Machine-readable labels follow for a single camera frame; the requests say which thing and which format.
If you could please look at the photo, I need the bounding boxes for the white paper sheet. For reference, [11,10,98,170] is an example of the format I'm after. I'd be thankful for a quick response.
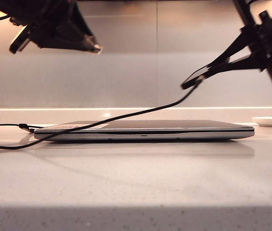
[53,123,110,130]

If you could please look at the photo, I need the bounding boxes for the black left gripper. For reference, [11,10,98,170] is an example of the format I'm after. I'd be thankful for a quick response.
[8,0,102,55]

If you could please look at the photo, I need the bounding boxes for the black charging cable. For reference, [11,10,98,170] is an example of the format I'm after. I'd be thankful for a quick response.
[0,80,203,149]

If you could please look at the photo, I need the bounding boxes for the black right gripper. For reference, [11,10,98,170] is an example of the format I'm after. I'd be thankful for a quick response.
[204,0,272,92]

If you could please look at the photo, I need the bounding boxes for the small white dish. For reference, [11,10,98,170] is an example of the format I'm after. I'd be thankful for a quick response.
[251,116,272,128]

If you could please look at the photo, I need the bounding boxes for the silver closed Dell laptop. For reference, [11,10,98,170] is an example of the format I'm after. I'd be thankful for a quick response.
[34,119,256,142]

